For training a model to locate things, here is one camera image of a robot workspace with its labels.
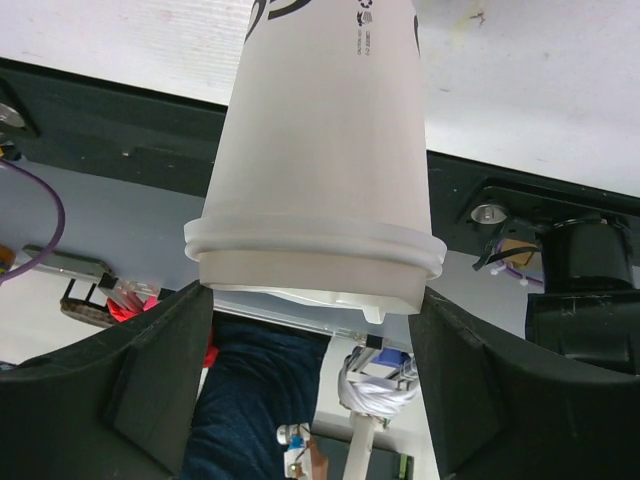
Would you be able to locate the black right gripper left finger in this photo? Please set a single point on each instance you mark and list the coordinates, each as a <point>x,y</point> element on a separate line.
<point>115,405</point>

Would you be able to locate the white paper cup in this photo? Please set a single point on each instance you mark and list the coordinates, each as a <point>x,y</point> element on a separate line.
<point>325,118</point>

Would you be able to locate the translucent plastic lid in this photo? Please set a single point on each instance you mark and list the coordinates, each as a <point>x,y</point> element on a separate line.
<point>325,262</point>

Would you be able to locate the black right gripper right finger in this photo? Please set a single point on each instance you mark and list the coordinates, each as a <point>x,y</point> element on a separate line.
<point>562,402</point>

